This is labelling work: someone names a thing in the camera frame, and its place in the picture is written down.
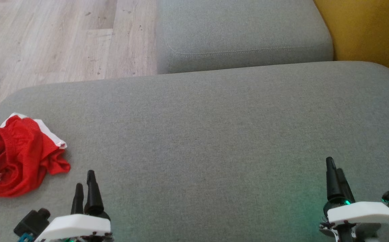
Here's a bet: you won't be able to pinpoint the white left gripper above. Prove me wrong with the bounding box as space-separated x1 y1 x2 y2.
35 170 114 242

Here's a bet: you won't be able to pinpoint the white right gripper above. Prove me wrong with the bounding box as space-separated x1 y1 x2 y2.
319 157 389 242

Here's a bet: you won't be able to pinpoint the red shorts with white trim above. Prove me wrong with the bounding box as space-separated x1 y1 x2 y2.
0 113 71 197

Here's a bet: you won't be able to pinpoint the large grey sofa seat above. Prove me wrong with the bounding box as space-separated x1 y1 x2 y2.
0 60 389 242

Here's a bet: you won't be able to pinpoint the yellow sofa backrest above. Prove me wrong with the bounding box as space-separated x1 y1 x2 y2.
313 0 389 86

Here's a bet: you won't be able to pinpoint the small grey sofa cushion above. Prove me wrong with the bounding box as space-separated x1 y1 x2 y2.
156 0 334 75

